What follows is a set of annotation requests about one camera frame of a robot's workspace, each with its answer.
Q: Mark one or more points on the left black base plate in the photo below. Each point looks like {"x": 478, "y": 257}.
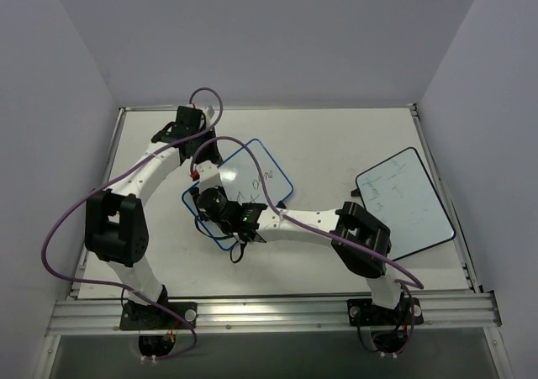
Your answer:
{"x": 146, "y": 317}

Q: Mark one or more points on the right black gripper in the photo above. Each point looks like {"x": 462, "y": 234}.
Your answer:
{"x": 201, "y": 204}

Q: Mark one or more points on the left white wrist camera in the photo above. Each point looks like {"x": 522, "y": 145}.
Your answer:
{"x": 208, "y": 111}

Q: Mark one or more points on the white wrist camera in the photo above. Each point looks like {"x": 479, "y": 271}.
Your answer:
{"x": 207, "y": 175}
{"x": 208, "y": 111}

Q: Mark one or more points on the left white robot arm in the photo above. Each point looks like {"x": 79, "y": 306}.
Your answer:
{"x": 115, "y": 226}

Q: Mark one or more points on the blue framed whiteboard with writing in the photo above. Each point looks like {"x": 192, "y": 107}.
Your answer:
{"x": 242, "y": 175}

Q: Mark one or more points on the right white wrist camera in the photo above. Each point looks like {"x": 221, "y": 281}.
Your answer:
{"x": 207, "y": 175}

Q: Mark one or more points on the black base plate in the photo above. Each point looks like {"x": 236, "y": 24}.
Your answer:
{"x": 362, "y": 312}
{"x": 146, "y": 317}

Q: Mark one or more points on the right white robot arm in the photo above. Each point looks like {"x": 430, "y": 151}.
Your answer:
{"x": 360, "y": 240}

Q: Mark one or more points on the aluminium mounting rail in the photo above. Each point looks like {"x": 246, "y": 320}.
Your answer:
{"x": 440, "y": 310}

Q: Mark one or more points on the black framed whiteboard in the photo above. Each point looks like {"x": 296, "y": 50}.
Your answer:
{"x": 400, "y": 193}

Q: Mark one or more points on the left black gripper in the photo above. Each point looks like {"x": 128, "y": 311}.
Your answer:
{"x": 202, "y": 142}

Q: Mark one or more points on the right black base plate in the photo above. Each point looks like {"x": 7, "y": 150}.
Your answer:
{"x": 362, "y": 312}

